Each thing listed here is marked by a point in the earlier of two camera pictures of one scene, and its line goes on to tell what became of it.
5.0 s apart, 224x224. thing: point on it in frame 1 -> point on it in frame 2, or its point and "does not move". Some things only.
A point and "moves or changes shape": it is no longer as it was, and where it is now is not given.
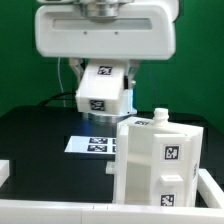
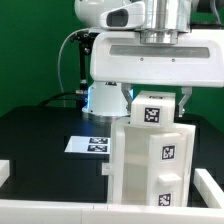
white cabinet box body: [156, 163] moves or changes shape
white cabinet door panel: [173, 169] moves or changes shape
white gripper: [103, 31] -> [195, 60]
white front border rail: [60, 212] does not move
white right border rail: [211, 192] does not move
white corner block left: [4, 171] does not move
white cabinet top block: [102, 88] moves or changes shape
